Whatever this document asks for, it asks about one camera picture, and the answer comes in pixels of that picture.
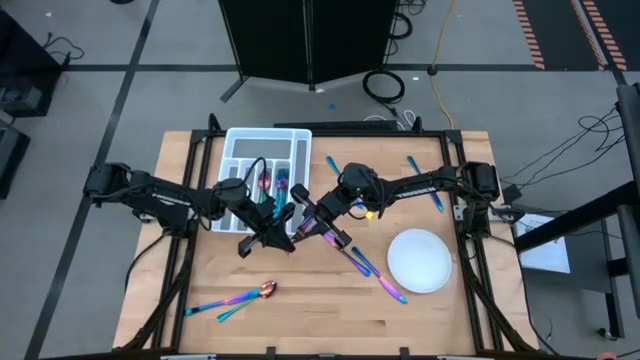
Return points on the black mat orange stripes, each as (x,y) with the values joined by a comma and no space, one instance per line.
(555,30)

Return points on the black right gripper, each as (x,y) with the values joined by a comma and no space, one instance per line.
(332,207)

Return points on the silver mounting bracket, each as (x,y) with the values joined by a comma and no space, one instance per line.
(457,213)

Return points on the black equipment stand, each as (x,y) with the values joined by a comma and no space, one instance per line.
(631,150)

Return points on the white plastic cutlery tray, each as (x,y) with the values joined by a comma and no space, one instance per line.
(260,150)

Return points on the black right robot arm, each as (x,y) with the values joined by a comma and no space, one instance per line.
(415,186)

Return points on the red round object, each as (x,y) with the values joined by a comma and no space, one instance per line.
(607,357)

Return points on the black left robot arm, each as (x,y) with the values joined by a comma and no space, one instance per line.
(165,195)

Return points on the black cabinet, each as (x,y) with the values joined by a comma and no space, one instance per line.
(20,55)

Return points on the black partition panel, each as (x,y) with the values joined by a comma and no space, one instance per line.
(300,40)

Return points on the dark grey case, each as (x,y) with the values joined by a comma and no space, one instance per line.
(10,160)

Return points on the white round plate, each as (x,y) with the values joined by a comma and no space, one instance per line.
(420,262)

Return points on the white paper sheet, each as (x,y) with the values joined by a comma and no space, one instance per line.
(545,250)

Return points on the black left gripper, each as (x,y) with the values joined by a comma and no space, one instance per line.
(267,217)

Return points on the iridescent rainbow fork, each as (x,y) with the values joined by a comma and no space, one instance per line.
(280,205)
(283,177)
(286,190)

